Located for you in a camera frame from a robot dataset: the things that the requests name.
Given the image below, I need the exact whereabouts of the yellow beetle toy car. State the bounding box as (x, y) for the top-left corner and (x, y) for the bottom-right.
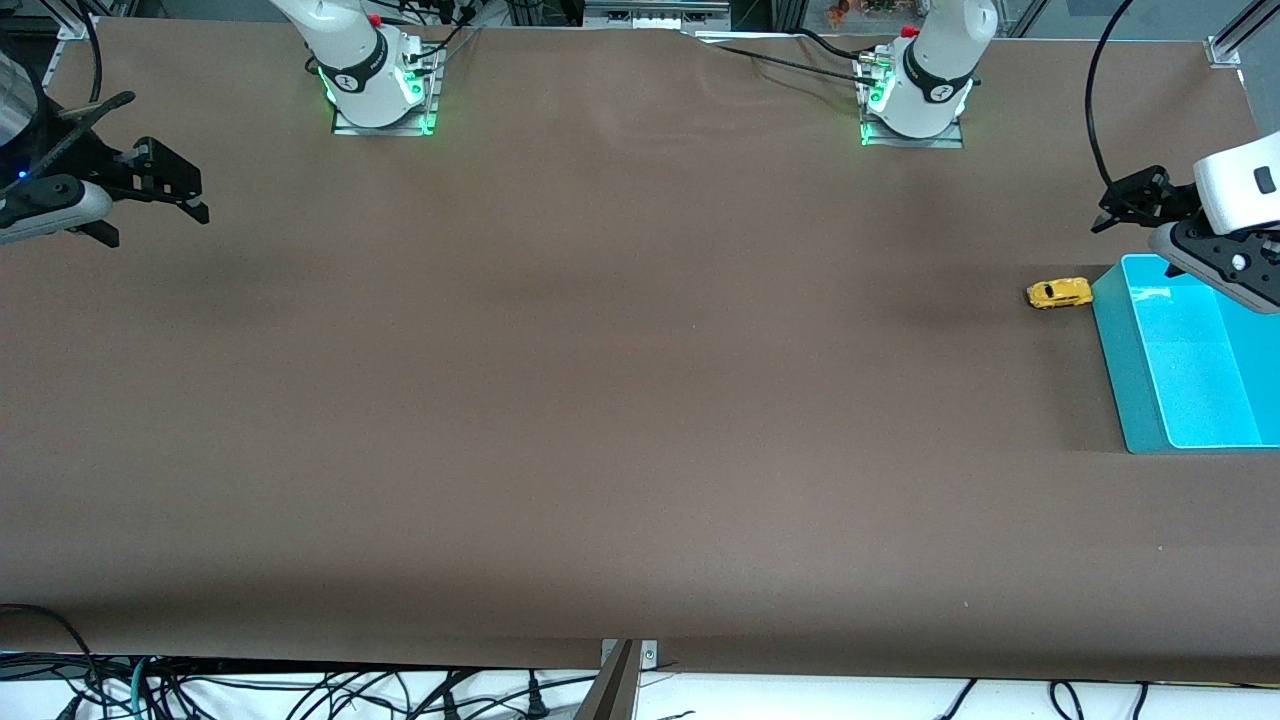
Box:
(1026, 277), (1094, 311)

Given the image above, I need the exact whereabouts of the teal plastic bin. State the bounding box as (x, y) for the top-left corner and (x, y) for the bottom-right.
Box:
(1090, 253), (1280, 456)

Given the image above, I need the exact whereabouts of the grey power strip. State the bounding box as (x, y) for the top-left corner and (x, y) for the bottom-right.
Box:
(583, 0), (733, 31)

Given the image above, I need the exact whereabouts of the brown table cover mat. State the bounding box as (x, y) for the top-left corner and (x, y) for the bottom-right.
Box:
(0, 20), (1280, 686)

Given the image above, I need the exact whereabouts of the dark grey mounting bar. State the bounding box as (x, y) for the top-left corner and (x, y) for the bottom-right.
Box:
(572, 640), (641, 720)

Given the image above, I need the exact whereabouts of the black cable strap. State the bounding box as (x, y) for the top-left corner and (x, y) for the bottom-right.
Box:
(40, 92), (137, 141)

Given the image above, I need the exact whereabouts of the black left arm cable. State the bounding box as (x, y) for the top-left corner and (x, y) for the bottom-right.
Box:
(1085, 0), (1141, 191)

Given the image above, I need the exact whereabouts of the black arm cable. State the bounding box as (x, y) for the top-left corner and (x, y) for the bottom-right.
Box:
(1085, 0), (1141, 191)
(85, 0), (105, 106)

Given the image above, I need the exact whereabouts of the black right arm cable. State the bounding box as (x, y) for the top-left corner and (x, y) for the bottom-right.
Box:
(85, 0), (105, 106)

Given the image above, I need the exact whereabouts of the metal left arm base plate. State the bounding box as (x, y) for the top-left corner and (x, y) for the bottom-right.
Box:
(858, 50), (966, 149)

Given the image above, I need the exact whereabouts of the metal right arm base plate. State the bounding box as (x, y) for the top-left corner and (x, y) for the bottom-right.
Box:
(330, 45), (441, 137)

